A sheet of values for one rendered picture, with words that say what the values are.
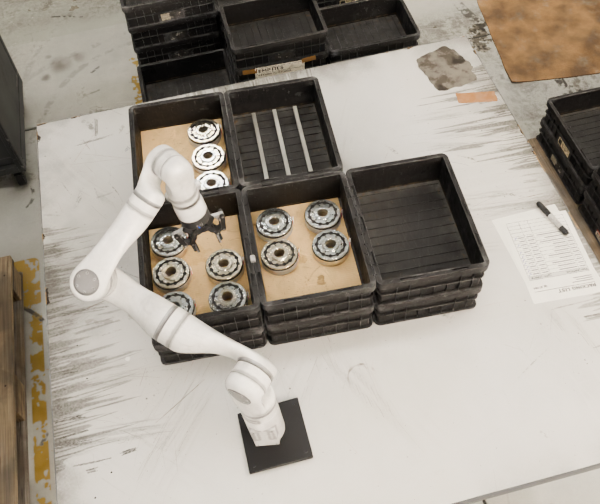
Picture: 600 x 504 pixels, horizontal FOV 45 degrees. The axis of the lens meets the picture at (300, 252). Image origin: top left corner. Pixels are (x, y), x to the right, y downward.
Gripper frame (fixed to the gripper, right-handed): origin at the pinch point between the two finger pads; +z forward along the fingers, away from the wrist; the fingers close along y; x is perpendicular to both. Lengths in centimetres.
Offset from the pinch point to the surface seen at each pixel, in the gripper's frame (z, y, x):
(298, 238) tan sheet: 18.5, 23.4, 2.0
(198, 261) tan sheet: 15.0, -4.9, 6.5
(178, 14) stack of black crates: 48, 26, 157
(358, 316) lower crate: 25.8, 28.8, -24.7
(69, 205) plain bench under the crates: 23, -37, 54
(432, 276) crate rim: 12, 49, -30
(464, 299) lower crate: 30, 58, -31
